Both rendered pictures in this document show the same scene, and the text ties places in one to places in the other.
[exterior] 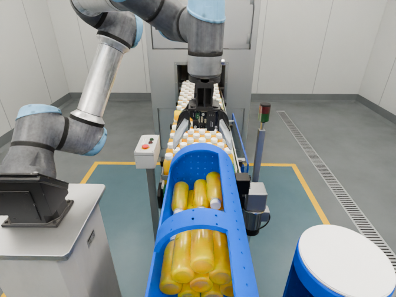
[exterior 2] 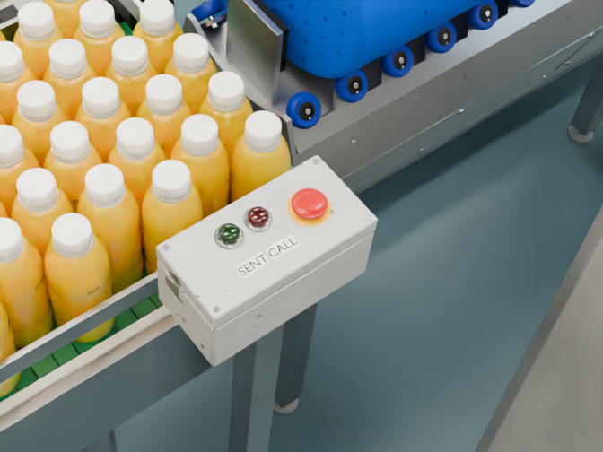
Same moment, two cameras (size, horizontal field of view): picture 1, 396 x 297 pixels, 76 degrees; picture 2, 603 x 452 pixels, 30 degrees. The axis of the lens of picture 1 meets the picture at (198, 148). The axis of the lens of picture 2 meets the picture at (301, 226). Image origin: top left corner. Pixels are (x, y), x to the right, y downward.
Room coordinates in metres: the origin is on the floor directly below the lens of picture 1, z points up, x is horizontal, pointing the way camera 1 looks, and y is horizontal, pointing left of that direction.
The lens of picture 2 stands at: (1.61, 0.73, 2.01)
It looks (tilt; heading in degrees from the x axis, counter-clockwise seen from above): 56 degrees down; 225
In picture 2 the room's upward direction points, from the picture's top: 8 degrees clockwise
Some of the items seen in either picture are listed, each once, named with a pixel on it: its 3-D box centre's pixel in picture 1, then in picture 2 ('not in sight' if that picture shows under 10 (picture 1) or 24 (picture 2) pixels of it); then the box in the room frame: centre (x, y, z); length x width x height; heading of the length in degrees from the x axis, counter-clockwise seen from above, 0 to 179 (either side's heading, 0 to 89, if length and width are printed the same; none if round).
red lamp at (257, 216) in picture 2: not in sight; (257, 216); (1.20, 0.25, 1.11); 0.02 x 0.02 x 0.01
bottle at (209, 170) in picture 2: not in sight; (199, 182); (1.17, 0.11, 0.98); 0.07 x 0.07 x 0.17
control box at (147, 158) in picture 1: (148, 151); (266, 258); (1.20, 0.27, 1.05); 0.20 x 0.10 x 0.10; 179
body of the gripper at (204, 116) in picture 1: (204, 102); not in sight; (0.57, -0.01, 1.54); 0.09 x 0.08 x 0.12; 0
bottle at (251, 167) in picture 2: (170, 170); (259, 178); (1.11, 0.15, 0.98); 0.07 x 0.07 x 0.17
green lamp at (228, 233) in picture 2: not in sight; (229, 232); (1.24, 0.25, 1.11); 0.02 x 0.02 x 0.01
